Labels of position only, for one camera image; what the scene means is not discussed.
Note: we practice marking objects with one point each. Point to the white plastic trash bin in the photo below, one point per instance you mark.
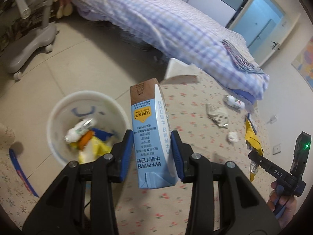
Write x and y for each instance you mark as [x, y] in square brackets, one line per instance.
[78, 118]

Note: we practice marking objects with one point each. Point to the blue milk carton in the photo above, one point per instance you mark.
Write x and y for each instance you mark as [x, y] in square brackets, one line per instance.
[152, 143]

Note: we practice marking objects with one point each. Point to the wall map poster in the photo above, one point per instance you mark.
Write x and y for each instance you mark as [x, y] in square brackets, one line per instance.
[303, 63]

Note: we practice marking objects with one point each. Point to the purple checked duvet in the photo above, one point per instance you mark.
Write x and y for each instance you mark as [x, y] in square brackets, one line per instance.
[183, 32]

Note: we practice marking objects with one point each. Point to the crumpled newspaper piece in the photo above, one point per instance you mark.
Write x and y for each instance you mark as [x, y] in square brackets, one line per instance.
[218, 114]

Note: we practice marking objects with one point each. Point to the cherry print tablecloth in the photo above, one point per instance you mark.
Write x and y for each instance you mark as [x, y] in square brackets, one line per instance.
[165, 210]

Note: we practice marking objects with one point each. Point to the white door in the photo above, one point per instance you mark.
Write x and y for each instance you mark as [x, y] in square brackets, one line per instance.
[270, 27]

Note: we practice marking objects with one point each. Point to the crumpled white tissue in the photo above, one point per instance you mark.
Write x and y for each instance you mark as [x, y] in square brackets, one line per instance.
[232, 137]

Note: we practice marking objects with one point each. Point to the orange wrapper in bin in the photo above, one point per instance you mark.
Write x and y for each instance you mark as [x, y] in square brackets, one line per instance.
[83, 141]

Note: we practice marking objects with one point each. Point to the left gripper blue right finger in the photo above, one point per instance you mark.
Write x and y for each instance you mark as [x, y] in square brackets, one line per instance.
[177, 147]

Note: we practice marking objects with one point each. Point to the grey office chair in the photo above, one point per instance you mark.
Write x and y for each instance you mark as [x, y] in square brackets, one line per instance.
[25, 27]

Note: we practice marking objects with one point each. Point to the person's right hand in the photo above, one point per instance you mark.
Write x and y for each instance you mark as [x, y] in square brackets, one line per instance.
[289, 204]

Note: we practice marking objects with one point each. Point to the white wall plug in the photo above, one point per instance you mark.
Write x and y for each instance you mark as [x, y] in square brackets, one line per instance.
[272, 119]

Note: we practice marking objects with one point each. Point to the floral print cloth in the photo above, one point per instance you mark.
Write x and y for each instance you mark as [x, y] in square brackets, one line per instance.
[17, 201]

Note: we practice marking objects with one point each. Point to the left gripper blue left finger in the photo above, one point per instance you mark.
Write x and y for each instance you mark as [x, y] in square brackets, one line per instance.
[126, 153]

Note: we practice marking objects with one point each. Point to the white plastic bottle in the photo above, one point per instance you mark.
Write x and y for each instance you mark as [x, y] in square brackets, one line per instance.
[75, 133]

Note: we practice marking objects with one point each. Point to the yellow wrapper in bin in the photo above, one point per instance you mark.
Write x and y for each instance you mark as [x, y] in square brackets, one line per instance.
[93, 150]

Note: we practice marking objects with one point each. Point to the folded striped cloth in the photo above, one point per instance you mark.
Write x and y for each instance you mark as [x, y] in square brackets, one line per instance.
[239, 61]

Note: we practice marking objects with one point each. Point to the white wall socket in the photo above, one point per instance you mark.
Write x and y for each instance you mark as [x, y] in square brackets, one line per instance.
[276, 149]

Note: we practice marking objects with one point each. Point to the white red-labelled bottle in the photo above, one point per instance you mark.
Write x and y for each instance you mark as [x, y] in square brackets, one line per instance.
[234, 102]

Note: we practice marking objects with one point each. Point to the yellow snack wrapper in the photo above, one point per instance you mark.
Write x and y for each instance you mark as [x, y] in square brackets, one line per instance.
[253, 143]

